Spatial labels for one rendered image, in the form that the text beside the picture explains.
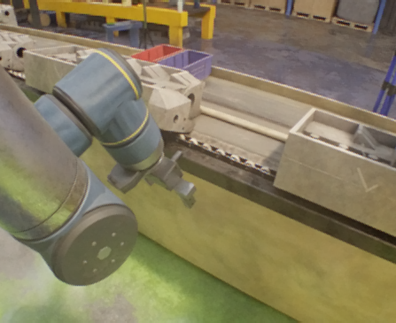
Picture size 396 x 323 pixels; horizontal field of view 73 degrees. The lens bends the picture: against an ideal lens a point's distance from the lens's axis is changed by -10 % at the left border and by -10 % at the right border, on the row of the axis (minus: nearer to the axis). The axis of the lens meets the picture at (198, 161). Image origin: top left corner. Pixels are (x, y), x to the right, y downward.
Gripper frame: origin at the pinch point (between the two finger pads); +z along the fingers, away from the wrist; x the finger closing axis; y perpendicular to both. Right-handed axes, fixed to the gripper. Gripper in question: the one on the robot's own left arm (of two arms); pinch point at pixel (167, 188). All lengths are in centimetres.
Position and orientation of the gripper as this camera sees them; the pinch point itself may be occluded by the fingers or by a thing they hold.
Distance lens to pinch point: 73.6
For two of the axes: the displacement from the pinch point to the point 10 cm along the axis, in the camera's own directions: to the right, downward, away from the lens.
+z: 2.5, 5.4, 8.0
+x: -7.9, -3.7, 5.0
